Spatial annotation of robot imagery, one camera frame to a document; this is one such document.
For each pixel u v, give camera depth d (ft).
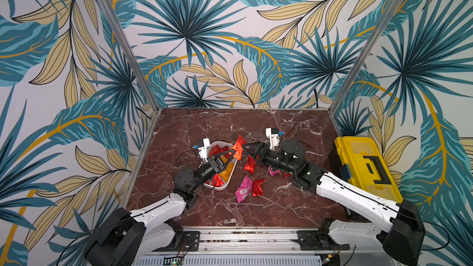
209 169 2.12
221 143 3.18
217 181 2.88
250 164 3.02
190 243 2.49
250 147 2.06
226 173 2.87
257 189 2.75
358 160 2.57
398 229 1.28
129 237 1.34
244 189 2.74
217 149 3.13
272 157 2.05
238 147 2.26
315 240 2.40
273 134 2.21
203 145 2.22
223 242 2.45
